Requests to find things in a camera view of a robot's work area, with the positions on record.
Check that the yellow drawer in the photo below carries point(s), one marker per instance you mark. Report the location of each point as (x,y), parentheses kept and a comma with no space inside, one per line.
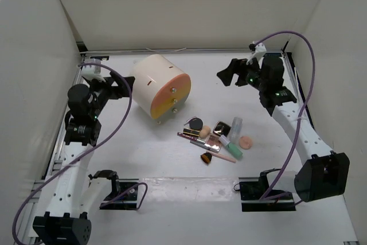
(165,101)

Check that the black round powder jar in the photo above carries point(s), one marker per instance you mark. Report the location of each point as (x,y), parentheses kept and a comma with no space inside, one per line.
(196,124)

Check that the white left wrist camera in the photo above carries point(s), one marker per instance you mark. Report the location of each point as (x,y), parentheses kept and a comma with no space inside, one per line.
(92,72)

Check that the grey bottom drawer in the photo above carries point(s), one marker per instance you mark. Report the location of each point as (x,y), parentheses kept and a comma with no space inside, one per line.
(174,108)

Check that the clear plastic cylinder container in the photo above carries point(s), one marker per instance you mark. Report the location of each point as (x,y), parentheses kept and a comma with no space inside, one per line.
(235,131)

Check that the pink concealer stick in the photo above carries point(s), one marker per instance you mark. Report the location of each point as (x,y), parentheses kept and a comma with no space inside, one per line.
(223,157)

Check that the green bottle white cap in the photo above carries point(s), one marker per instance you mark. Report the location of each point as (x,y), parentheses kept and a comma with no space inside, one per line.
(231,147)

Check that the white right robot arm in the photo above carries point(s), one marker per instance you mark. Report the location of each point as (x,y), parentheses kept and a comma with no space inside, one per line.
(324,172)

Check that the round pink powder puff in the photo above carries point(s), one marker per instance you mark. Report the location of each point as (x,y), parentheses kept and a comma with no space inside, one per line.
(245,142)

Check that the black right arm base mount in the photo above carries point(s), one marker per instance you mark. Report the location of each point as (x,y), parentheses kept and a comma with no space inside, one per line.
(251,191)

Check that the pink top drawer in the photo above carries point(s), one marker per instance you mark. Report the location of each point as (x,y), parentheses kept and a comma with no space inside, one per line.
(180,82)

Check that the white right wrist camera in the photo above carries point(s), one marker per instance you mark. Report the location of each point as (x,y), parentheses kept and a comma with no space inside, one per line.
(258,50)

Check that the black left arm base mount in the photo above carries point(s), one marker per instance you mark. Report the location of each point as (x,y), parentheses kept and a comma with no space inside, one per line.
(127,200)

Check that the cream cylindrical drawer organizer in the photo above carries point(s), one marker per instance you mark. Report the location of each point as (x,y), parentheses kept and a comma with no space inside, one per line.
(151,74)

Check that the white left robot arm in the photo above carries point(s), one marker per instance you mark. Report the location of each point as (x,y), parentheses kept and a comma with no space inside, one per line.
(66,219)

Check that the grey eyeliner pencil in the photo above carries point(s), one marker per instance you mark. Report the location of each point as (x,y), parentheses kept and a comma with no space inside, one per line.
(200,143)

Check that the beige makeup sponge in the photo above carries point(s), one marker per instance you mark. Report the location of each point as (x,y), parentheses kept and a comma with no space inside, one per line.
(204,132)

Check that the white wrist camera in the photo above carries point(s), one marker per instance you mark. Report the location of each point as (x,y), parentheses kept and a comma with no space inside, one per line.
(258,50)
(92,72)

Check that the black gold lipstick box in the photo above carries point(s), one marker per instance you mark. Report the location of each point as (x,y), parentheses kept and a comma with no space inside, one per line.
(191,132)

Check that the red lip gloss tube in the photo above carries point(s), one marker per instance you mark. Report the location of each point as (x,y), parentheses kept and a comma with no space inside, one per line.
(191,138)

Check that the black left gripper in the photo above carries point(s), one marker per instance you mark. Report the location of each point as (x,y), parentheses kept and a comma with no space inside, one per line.
(117,91)

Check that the pink eyeshadow palette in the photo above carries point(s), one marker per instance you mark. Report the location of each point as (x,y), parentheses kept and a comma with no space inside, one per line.
(212,143)

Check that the black gold square compact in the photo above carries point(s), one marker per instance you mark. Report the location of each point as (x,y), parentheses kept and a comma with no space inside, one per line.
(221,128)

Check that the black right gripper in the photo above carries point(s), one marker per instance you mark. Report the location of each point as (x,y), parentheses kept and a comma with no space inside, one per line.
(238,67)

